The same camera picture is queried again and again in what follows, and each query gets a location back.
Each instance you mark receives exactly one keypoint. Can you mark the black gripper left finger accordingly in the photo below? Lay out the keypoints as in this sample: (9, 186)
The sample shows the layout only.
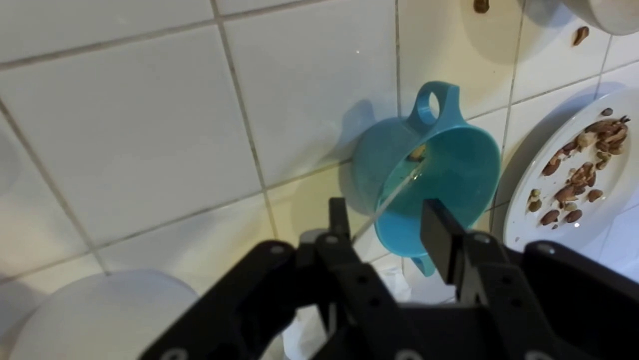
(287, 306)

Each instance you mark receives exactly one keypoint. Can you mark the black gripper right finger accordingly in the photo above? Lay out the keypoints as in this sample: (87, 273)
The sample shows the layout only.
(566, 306)

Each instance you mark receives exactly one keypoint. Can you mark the clear drinking straw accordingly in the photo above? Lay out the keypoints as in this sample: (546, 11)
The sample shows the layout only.
(393, 197)

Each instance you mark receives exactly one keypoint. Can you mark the beige ceramic bowl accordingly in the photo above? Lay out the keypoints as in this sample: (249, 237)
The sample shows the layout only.
(612, 12)

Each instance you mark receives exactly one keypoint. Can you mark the brown nuts heap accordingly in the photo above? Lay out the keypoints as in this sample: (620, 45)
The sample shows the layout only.
(580, 177)

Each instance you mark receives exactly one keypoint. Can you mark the white plate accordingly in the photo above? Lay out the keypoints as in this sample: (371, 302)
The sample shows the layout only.
(526, 170)

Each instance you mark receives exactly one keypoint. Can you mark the translucent plastic pitcher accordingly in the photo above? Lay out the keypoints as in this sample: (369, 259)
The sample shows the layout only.
(101, 320)

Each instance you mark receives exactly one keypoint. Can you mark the loose brown nut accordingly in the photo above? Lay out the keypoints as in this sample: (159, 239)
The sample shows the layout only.
(580, 35)
(480, 4)

